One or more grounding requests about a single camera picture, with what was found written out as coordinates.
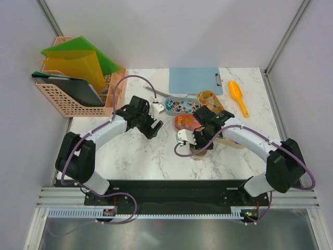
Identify green plastic folder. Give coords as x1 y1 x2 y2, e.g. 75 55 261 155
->
41 36 123 75

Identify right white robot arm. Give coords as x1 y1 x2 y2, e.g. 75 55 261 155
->
194 106 305 205

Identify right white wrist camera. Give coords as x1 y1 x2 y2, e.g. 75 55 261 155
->
176 129 196 146

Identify aluminium frame rail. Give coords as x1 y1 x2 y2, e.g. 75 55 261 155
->
37 187 319 209

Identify blue tray of lollipops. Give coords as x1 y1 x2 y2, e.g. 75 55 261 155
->
165 96 201 116

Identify orange plastic scoop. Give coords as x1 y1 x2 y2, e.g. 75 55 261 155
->
227 81 249 118

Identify white spiral notebook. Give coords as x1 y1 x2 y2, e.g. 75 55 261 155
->
143 68 195 97

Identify white cable duct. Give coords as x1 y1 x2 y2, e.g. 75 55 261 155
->
47 207 254 220

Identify black folder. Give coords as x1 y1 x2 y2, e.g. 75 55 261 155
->
31 71 105 107

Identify yellow tray jelly candies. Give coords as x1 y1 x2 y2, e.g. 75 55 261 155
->
197 90 224 114

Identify clear plastic jar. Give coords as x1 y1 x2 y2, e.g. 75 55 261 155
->
189 144 208 160

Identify beige tray colourful candies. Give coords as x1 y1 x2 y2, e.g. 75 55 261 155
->
214 136 245 149

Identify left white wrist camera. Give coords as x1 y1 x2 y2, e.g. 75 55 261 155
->
149 102 164 117

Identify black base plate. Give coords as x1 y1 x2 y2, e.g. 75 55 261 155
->
84 180 269 214

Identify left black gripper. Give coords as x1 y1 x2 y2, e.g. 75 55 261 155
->
136 106 163 140

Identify blue clipboard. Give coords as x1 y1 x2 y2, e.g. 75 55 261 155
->
169 67 223 95

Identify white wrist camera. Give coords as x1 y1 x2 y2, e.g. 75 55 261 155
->
149 102 164 117
176 129 196 146

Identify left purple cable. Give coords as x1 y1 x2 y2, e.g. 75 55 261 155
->
60 74 158 230

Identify pink tray star candies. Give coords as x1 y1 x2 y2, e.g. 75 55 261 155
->
174 114 201 132

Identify yellow plastic folder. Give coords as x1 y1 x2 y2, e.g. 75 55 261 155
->
44 52 107 94

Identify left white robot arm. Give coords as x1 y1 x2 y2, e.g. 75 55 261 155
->
55 96 164 205

